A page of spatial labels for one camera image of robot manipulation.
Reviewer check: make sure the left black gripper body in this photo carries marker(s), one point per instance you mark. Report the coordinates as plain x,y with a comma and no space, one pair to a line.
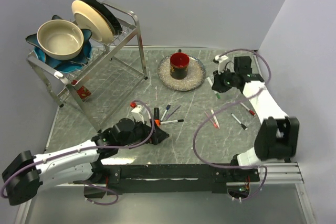
140,131

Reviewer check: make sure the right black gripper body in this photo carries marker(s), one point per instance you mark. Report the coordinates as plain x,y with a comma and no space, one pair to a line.
225,81

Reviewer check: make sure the red cap white marker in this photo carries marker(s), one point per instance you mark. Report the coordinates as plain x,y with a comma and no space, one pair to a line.
248,109

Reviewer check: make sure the white pen pink tip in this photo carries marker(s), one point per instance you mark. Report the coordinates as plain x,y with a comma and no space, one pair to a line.
211,120

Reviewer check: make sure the pink cap white pen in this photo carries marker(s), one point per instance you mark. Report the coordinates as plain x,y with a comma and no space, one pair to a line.
215,119

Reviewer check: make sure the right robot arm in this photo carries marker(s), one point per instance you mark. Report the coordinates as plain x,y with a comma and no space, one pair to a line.
278,135

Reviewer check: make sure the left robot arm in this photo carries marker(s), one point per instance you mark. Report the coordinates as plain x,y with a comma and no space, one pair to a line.
28,173

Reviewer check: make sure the purple pen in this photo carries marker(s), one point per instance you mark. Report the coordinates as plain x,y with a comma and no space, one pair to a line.
169,115

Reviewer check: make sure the orange cap black highlighter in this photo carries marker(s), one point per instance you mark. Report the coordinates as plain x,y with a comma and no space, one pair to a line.
157,116

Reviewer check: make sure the speckled grey plate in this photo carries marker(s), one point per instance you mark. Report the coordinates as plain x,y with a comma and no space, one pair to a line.
196,75

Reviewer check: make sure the black red mug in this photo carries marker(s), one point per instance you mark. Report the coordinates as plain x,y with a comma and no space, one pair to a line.
179,63

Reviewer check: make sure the steel dish rack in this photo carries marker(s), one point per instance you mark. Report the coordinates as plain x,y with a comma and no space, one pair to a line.
94,65

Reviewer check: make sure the red sticker tag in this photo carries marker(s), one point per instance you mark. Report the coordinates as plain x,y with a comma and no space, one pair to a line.
83,93

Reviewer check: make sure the blue star-shaped dish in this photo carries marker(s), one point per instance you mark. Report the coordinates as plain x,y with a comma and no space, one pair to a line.
66,66

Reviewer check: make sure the black plate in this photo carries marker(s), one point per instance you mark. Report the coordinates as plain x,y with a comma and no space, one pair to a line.
98,6

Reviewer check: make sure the beige ceramic bowl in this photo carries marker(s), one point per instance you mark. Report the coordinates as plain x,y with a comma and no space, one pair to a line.
60,39

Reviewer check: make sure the cream plate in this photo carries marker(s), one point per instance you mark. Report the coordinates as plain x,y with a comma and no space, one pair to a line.
88,18

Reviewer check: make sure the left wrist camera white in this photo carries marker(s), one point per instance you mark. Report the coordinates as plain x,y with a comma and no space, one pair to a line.
138,113

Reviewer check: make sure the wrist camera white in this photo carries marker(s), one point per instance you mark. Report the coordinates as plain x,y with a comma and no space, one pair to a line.
220,61
138,113

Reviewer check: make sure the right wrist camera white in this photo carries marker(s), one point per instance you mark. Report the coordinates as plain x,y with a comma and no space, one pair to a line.
220,61

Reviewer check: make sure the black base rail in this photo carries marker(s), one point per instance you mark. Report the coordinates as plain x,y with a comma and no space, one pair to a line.
168,178

